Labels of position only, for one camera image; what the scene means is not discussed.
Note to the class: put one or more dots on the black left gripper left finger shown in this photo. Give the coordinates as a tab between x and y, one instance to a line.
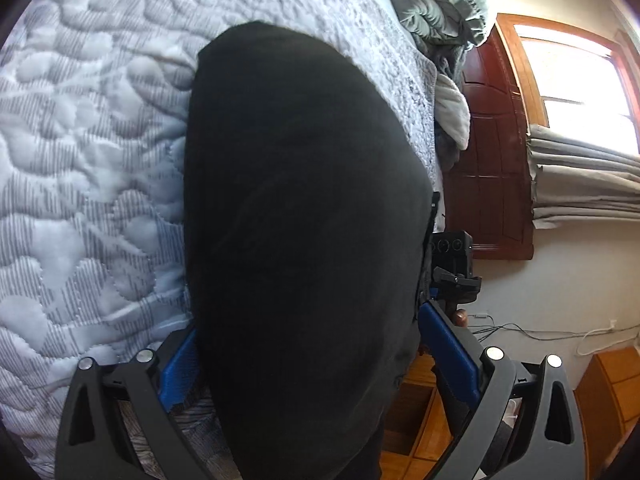
107	404

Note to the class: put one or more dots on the beige side curtain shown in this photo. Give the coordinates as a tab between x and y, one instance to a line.
578	181

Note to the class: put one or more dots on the black pants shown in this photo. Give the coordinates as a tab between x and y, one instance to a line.
306	219

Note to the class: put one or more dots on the person's right hand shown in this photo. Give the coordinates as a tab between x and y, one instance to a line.
460	318

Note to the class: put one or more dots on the white cloth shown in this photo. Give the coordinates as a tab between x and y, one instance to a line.
451	111

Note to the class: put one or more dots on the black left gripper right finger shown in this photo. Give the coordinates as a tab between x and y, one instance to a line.
546	441

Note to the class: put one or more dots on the lavender quilted bedspread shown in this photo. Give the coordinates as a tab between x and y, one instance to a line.
94	98

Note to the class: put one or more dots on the dark wooden headboard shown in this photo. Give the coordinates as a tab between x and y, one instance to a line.
487	193

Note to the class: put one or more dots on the side wooden window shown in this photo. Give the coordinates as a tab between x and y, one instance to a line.
579	84

